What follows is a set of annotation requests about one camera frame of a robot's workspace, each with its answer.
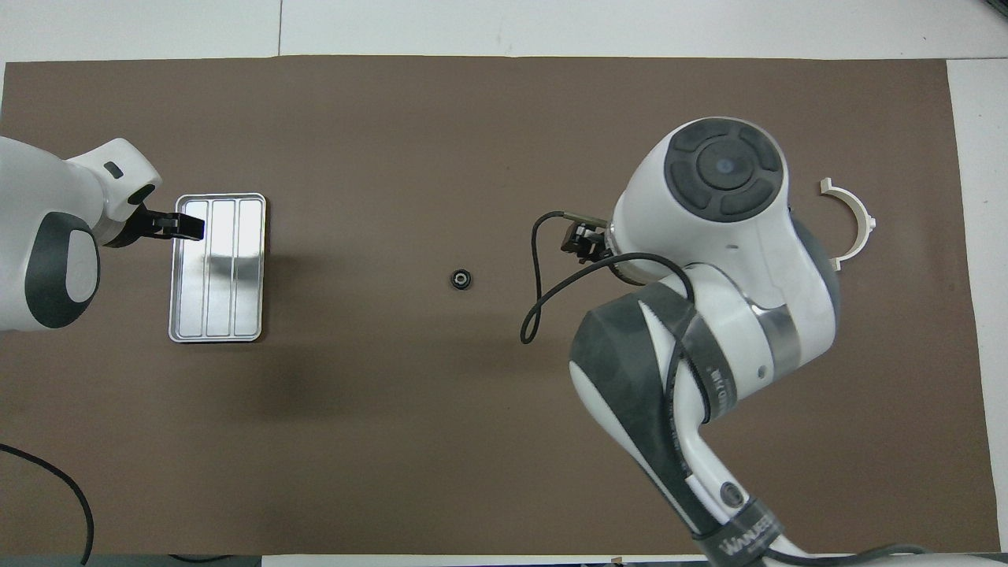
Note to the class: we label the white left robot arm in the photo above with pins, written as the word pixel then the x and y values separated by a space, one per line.
pixel 47 205

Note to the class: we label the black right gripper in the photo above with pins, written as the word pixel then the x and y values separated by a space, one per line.
pixel 597 242

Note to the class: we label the white semicircular bracket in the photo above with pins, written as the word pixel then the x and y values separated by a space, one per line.
pixel 862 214

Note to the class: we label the large black bearing gear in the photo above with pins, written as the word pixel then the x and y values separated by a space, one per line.
pixel 454 279

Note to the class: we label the brown table mat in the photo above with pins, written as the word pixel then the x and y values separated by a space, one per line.
pixel 394 118

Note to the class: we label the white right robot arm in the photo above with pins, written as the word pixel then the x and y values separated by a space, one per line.
pixel 724 236

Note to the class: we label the silver metal tray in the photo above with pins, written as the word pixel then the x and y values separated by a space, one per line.
pixel 220 268

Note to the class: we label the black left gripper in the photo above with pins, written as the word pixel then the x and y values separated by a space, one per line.
pixel 153 225

